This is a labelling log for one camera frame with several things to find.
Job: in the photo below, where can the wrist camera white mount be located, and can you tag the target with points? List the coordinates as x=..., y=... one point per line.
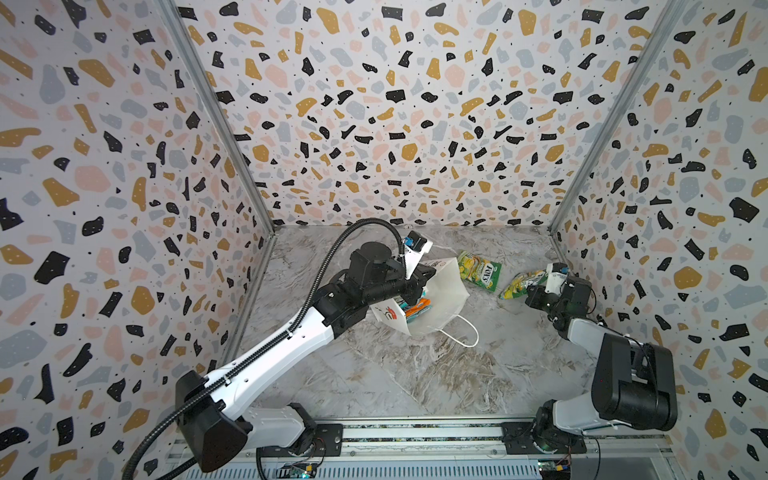
x=557, y=275
x=415, y=247

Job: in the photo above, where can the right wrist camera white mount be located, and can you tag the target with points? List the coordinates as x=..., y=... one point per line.
x=557, y=275

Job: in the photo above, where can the green Fox's candy bag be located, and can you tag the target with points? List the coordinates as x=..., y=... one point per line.
x=479, y=271
x=519, y=285

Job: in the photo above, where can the left corner aluminium post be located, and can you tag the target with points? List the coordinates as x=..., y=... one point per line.
x=168, y=12

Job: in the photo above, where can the orange snack pack in bag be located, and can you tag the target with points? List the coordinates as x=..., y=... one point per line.
x=411, y=312

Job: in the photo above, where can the right corner aluminium post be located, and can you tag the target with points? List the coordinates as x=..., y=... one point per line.
x=669, y=16

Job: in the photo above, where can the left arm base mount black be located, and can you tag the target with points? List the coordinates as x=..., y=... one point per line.
x=324, y=440

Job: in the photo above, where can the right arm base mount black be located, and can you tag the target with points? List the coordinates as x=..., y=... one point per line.
x=528, y=438

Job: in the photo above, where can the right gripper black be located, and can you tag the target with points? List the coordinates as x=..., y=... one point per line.
x=541, y=294

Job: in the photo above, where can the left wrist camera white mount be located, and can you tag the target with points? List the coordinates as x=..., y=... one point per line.
x=415, y=247

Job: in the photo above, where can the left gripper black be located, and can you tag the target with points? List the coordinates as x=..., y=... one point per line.
x=417, y=281

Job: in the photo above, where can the corner aluminium post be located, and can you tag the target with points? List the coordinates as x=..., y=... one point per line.
x=669, y=16
x=168, y=12

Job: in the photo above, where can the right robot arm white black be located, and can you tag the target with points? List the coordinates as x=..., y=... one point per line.
x=633, y=383

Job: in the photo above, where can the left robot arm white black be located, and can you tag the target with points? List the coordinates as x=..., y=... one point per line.
x=219, y=422

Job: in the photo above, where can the white paper bag red flower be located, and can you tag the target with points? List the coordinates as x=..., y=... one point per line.
x=442, y=302

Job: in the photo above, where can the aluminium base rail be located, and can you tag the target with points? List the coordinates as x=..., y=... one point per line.
x=457, y=448

